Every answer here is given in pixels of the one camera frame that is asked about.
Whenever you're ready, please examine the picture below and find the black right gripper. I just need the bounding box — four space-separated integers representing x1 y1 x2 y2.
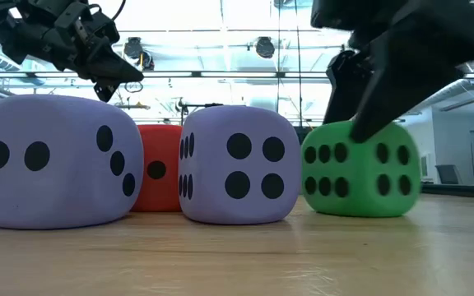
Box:
310 0 474 144

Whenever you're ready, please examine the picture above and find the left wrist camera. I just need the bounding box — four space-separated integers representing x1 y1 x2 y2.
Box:
70 2 121 46

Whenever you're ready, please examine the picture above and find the green foam die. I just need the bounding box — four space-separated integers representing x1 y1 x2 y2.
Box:
300 120 422 219

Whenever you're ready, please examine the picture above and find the black round ceiling fixture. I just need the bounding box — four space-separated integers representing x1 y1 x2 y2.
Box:
254 36 277 59
123 36 144 60

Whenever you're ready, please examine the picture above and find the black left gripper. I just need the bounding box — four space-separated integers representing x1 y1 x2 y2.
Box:
14 7 145 103

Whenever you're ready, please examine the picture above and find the red foam die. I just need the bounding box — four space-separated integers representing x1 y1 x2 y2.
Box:
131 124 184 213

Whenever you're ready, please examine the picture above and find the grey office chair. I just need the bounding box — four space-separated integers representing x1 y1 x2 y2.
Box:
434 164 462 185

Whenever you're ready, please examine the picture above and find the purple foam die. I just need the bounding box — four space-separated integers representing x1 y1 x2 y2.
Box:
0 94 145 230
178 104 303 225

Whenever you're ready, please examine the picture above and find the black aluminium frame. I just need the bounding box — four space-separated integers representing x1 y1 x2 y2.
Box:
0 70 474 80

